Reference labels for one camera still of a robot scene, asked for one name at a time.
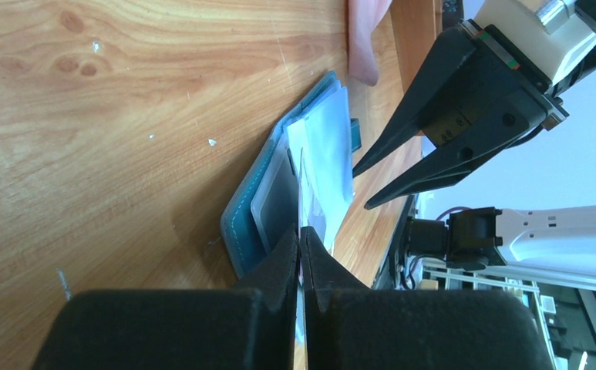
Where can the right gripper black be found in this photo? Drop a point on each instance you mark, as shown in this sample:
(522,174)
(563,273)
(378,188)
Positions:
(474,95)

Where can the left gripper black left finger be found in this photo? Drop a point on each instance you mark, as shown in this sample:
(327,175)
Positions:
(250,325)

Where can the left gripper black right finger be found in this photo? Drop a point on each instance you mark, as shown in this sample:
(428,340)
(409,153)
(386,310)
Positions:
(351,326)

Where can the black card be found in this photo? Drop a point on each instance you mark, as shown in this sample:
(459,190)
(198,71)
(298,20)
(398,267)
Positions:
(274,205)

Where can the blue leather card holder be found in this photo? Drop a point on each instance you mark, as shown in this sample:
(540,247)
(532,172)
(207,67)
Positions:
(321,124)

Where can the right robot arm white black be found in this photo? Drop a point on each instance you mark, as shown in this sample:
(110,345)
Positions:
(478,238)

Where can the wooden compartment tray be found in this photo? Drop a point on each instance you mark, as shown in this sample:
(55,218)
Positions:
(416,24)

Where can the pink cloth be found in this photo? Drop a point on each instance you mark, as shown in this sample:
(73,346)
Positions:
(364,17)

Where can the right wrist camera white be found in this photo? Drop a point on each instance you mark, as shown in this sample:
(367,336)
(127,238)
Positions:
(554,35)

